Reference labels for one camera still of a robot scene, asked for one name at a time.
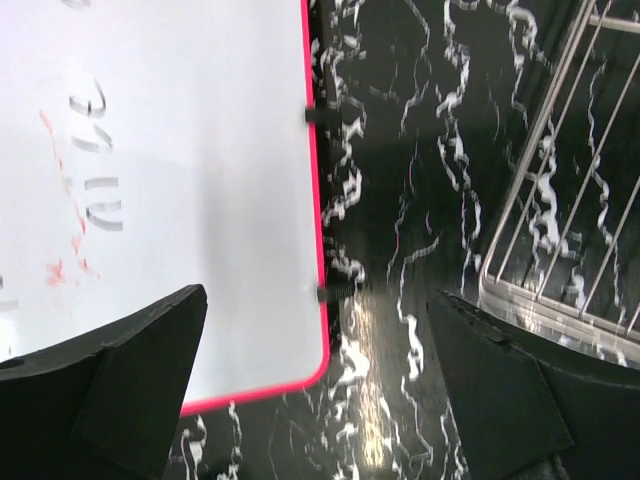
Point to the metal wire dish rack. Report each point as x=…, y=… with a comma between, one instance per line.
x=565, y=251

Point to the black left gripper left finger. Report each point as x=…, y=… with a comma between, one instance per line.
x=104, y=404

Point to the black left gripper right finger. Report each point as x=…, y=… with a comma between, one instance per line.
x=529, y=408

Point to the pink-framed whiteboard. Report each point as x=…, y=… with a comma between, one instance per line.
x=147, y=145

